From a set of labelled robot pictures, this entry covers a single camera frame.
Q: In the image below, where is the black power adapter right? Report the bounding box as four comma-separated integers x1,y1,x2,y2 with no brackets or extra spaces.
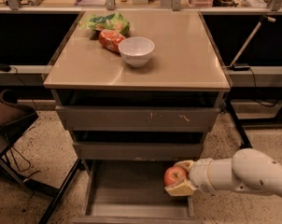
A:
231,63,250,71

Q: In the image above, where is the black power adapter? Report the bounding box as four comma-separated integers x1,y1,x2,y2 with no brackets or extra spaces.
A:
0,63,11,72
231,63,250,71

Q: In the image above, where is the white rod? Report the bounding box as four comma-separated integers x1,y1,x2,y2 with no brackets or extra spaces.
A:
228,15,275,70

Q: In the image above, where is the black table leg stand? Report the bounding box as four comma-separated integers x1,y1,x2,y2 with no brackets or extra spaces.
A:
225,99,252,149

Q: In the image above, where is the red apple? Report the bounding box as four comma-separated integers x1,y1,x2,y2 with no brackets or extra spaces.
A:
163,166,188,187

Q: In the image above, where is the white bowl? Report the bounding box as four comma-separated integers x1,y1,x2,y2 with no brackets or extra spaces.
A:
119,37,155,67

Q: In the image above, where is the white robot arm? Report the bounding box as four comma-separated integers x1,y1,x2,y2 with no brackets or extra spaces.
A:
163,148,282,198

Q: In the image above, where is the black power adapter left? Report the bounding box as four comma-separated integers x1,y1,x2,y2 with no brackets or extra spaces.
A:
0,63,11,72

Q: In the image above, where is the green chip bag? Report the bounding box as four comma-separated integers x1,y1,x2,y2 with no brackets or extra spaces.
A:
78,12,130,35

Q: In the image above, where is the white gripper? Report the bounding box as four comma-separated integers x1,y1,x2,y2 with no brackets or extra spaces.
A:
164,158,214,197

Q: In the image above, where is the orange snack bag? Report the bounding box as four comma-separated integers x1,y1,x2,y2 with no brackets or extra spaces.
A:
98,29,125,53

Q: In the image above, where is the bottom grey drawer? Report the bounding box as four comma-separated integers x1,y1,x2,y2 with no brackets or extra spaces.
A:
72,161,204,224

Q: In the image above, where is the top grey drawer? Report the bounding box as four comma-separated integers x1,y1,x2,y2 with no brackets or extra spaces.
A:
56,105,219,133

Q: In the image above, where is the grey drawer cabinet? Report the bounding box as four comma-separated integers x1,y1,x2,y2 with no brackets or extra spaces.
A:
45,9,230,224

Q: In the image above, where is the black diagonal floor bar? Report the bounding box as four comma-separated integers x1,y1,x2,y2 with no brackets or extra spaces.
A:
38,159,81,224

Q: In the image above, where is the grey drawer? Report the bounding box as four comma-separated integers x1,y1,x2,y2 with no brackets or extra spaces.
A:
72,161,204,224
56,105,219,133
73,142,203,161

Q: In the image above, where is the middle grey drawer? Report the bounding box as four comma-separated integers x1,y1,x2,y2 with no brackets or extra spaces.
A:
73,142,203,161

